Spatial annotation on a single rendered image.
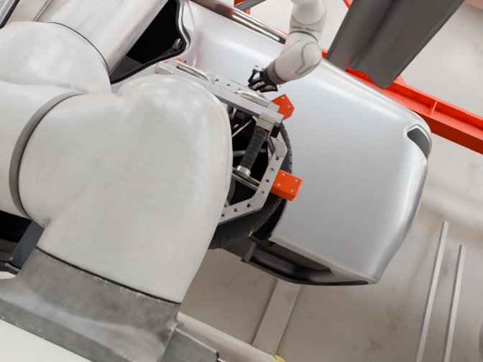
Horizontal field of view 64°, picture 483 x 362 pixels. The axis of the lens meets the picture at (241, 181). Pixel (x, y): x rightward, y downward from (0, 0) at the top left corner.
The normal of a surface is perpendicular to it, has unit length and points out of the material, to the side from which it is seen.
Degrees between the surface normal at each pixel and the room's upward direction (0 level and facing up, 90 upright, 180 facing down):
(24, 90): 61
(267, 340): 90
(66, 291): 86
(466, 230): 90
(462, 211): 90
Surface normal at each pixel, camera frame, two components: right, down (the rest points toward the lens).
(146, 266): 0.49, 0.06
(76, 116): -0.11, -0.54
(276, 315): 0.09, -0.26
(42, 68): 0.36, -0.54
